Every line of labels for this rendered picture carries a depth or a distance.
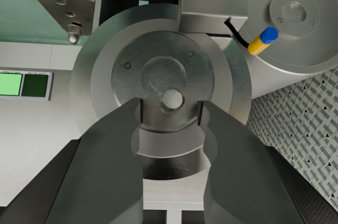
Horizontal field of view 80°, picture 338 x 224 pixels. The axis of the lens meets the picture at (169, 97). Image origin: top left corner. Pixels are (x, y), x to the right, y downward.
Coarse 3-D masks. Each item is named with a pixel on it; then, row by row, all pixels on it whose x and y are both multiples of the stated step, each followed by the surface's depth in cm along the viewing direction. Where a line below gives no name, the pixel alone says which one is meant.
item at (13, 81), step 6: (0, 78) 48; (6, 78) 48; (12, 78) 48; (18, 78) 48; (0, 84) 48; (6, 84) 48; (12, 84) 48; (18, 84) 48; (0, 90) 48; (6, 90) 48; (12, 90) 48; (18, 90) 48
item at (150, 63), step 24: (144, 48) 15; (168, 48) 15; (192, 48) 15; (120, 72) 14; (144, 72) 15; (168, 72) 15; (192, 72) 15; (120, 96) 14; (144, 96) 14; (192, 96) 14; (144, 120) 14; (168, 120) 14; (192, 120) 14
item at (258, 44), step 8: (232, 32) 15; (264, 32) 12; (272, 32) 12; (240, 40) 14; (256, 40) 12; (264, 40) 12; (272, 40) 12; (248, 48) 14; (256, 48) 13; (264, 48) 13
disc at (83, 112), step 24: (120, 24) 17; (96, 48) 17; (72, 72) 16; (240, 72) 17; (72, 96) 16; (240, 96) 17; (96, 120) 16; (240, 120) 16; (144, 168) 15; (168, 168) 15; (192, 168) 15
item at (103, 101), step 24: (144, 24) 17; (168, 24) 17; (120, 48) 17; (216, 48) 17; (96, 72) 16; (216, 72) 17; (96, 96) 16; (216, 96) 16; (144, 144) 15; (168, 144) 15; (192, 144) 15
